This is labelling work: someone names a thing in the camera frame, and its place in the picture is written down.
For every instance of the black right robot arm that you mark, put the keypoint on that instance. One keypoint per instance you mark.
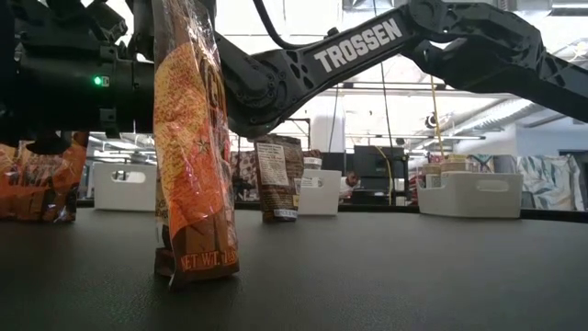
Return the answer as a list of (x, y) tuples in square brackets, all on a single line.
[(358, 41)]

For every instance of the leaf patterned cloth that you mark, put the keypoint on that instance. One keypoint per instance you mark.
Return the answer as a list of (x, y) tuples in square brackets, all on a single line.
[(546, 184)]

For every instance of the black cabinet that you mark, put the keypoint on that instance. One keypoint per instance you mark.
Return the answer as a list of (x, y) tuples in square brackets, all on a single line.
[(367, 161)]

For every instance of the person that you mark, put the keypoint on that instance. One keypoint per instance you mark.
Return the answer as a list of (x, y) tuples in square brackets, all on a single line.
[(351, 179)]

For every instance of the white ventilation duct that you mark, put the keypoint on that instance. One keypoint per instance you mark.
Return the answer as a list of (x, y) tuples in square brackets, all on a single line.
[(505, 112)]

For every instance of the orange taco seasoning packet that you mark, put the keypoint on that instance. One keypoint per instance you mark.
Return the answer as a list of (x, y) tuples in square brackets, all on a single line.
[(280, 193), (41, 184), (193, 161)]

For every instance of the white plastic bin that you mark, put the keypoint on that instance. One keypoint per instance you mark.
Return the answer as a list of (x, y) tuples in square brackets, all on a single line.
[(326, 197), (124, 197), (468, 202)]

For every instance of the ceiling light strip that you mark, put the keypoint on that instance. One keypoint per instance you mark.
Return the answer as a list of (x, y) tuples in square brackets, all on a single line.
[(413, 137)]

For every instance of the brown-lidded spice jar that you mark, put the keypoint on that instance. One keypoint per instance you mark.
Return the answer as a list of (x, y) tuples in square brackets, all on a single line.
[(452, 166), (458, 157), (432, 169)]

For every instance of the bagel seasoning jar white lid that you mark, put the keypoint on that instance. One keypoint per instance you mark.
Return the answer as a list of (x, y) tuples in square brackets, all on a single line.
[(313, 162)]

